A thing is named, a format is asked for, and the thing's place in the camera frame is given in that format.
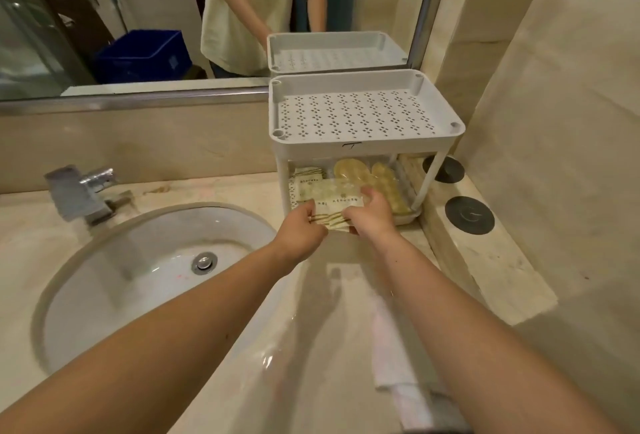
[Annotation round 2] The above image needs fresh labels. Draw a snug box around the white towel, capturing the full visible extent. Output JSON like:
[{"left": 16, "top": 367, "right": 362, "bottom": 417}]
[{"left": 372, "top": 298, "right": 437, "bottom": 433}]

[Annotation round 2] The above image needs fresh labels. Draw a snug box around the person's left forearm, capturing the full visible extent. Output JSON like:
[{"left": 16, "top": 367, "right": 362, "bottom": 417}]
[{"left": 0, "top": 241, "right": 301, "bottom": 434}]

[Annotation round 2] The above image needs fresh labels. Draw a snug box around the blue plastic crate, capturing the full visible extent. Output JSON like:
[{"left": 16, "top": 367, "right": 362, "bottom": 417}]
[{"left": 93, "top": 29, "right": 194, "bottom": 85}]

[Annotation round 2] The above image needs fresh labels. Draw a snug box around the chrome sink drain plug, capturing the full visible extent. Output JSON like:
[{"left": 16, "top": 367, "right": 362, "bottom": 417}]
[{"left": 191, "top": 251, "right": 219, "bottom": 276}]

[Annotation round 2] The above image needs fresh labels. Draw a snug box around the black round cap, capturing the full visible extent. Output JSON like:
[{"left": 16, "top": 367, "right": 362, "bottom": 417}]
[
  {"left": 422, "top": 155, "right": 465, "bottom": 185},
  {"left": 444, "top": 196, "right": 496, "bottom": 236}
]

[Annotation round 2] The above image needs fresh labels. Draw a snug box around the chrome sink faucet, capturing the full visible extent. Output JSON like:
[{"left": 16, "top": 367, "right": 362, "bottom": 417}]
[{"left": 44, "top": 164, "right": 136, "bottom": 227}]

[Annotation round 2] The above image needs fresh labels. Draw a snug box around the person's left hand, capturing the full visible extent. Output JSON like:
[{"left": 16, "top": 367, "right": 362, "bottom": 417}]
[{"left": 272, "top": 200, "right": 329, "bottom": 265}]

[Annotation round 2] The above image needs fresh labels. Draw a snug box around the cream paper sachet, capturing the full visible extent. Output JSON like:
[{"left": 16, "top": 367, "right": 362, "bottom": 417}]
[{"left": 291, "top": 168, "right": 323, "bottom": 197}]

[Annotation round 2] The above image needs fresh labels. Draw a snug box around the person's right forearm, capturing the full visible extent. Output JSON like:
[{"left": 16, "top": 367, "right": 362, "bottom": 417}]
[{"left": 371, "top": 229, "right": 623, "bottom": 434}]

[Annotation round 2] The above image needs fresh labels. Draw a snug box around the cream striped sachet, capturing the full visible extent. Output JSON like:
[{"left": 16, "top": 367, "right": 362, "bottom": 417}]
[{"left": 307, "top": 193, "right": 365, "bottom": 232}]

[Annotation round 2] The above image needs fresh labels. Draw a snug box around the person's right hand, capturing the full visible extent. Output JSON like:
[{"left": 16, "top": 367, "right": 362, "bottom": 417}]
[{"left": 346, "top": 186, "right": 402, "bottom": 244}]

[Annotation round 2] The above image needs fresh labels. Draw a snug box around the wall mirror with metal frame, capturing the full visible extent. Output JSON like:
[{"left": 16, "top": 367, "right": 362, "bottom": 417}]
[{"left": 0, "top": 0, "right": 457, "bottom": 116}]

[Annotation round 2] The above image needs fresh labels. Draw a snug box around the white two-tier plastic rack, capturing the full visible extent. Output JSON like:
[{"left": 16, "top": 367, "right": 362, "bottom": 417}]
[{"left": 268, "top": 69, "right": 466, "bottom": 227}]

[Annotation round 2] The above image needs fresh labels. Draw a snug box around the round yellow clear packet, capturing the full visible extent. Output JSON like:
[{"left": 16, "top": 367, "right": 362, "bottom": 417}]
[
  {"left": 370, "top": 163, "right": 412, "bottom": 215},
  {"left": 333, "top": 158, "right": 372, "bottom": 185}
]

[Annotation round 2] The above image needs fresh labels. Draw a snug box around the white oval sink basin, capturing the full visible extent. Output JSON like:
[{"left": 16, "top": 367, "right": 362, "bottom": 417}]
[{"left": 31, "top": 202, "right": 303, "bottom": 392}]

